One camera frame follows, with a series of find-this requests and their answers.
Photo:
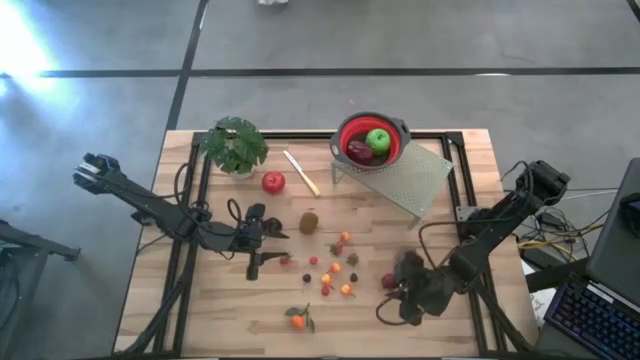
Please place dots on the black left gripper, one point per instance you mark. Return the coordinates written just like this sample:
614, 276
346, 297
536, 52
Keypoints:
255, 235

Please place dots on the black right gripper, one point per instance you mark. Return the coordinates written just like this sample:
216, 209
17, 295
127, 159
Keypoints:
432, 290

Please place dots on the red strawberry with green cap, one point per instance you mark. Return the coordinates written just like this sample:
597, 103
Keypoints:
352, 259
337, 249
285, 259

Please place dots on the brown kiwi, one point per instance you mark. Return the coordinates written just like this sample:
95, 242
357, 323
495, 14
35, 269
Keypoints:
308, 223

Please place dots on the small round red berry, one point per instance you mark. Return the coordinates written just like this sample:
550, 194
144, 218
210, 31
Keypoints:
313, 260

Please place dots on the black cherry with stem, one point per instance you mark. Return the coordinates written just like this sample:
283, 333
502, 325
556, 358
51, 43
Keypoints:
306, 277

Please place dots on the large red apple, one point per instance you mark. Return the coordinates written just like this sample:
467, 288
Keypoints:
273, 182

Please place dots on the small orange apricot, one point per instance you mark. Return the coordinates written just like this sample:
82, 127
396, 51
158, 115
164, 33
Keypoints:
335, 267
345, 236

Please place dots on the maroon plum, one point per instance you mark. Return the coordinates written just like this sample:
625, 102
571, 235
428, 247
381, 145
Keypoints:
359, 151

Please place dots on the red colander with grey rim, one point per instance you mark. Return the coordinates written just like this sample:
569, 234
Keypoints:
350, 129

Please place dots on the green apple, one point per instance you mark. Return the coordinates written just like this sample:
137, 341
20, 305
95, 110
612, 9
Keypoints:
378, 141

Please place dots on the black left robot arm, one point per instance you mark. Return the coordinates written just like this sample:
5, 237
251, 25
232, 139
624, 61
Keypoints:
145, 200

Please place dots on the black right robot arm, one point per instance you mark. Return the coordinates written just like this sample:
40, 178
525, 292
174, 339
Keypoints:
505, 215

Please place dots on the red nectarine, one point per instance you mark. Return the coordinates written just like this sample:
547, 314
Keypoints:
389, 281

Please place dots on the blackberry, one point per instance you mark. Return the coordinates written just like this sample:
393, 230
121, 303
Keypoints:
353, 277

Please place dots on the orange apricot with stem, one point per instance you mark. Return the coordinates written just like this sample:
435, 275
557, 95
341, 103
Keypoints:
326, 279

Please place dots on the red raspberry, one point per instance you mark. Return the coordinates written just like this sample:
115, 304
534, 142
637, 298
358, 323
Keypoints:
325, 291

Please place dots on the orange tangerine with leaves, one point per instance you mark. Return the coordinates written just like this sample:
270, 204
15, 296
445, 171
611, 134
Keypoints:
298, 321

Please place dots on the green perforated metal shelf riser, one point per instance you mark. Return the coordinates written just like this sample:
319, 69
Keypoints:
415, 185

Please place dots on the green plant in white pot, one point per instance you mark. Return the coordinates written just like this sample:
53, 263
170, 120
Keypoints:
234, 145

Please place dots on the black power brick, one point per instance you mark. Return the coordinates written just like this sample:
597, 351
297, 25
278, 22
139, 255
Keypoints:
537, 257

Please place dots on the white paper sheet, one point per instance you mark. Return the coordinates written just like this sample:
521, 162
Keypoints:
540, 305

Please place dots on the grey laptop with lit keyboard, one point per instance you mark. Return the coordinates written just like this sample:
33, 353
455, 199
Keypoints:
615, 250

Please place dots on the black metal stand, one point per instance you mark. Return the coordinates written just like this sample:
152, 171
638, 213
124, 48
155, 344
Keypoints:
30, 240

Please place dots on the grey metal bracket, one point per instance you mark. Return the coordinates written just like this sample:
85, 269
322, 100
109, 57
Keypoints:
463, 213

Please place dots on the black aluminium table frame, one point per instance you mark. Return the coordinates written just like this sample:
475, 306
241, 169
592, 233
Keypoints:
300, 135

